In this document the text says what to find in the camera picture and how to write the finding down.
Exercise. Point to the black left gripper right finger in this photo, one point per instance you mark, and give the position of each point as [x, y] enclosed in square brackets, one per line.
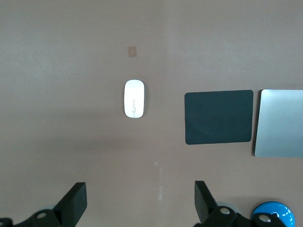
[206, 208]

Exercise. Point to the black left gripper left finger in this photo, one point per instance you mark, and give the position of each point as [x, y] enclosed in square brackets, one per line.
[71, 208]

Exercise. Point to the white computer mouse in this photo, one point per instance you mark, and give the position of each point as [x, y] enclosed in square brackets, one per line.
[134, 94]

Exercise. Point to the black mouse pad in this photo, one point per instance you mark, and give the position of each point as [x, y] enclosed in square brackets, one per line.
[217, 117]

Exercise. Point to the blue desk lamp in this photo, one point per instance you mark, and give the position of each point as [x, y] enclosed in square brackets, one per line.
[281, 208]

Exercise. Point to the silver laptop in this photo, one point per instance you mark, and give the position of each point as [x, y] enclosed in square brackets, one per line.
[281, 123]

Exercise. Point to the brown tape patch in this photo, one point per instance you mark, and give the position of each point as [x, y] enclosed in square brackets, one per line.
[132, 51]

